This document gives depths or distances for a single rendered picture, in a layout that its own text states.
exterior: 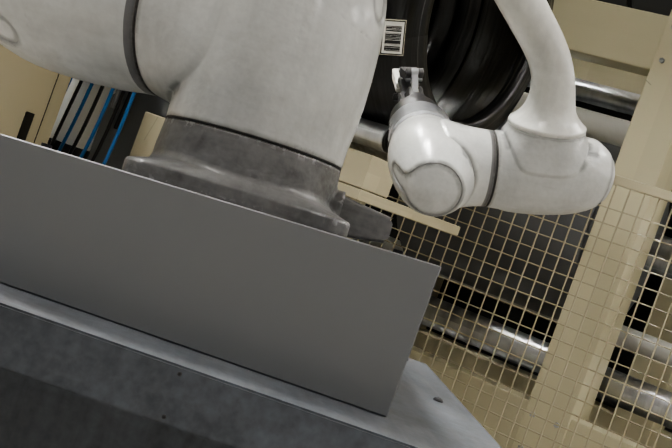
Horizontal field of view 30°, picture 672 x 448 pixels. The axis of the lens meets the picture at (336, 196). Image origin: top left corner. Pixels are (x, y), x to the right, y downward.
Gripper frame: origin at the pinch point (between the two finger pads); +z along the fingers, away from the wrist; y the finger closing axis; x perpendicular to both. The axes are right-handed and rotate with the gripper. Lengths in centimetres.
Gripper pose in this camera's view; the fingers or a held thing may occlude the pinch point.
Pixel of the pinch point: (403, 80)
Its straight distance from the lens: 193.5
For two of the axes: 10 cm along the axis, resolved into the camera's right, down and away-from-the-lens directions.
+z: -0.5, -4.2, 9.1
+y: -0.3, 9.1, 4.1
